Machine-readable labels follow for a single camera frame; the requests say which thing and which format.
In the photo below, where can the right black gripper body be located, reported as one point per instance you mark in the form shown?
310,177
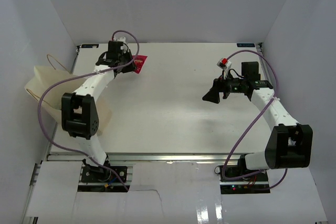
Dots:
235,86

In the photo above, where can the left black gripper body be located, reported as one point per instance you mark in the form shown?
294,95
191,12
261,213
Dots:
126,58

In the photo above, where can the small pink snack packet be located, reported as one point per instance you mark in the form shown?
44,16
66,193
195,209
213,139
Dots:
139,62

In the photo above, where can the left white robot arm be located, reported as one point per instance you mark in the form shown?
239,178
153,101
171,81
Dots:
79,115

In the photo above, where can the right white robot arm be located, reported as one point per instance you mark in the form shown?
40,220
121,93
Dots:
289,144

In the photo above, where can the beige paper bag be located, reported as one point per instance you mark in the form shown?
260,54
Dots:
45,76

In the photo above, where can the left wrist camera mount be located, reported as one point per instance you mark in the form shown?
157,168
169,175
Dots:
120,40

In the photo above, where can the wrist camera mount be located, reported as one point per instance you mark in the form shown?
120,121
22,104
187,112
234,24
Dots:
225,65
120,40

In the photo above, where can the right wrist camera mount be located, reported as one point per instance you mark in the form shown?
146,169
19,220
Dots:
225,65

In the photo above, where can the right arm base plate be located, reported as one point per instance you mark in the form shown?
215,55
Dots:
255,184

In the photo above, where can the aluminium table rail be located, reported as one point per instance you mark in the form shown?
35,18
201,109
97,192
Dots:
142,157

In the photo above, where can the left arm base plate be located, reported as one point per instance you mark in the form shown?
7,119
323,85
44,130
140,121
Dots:
98,180

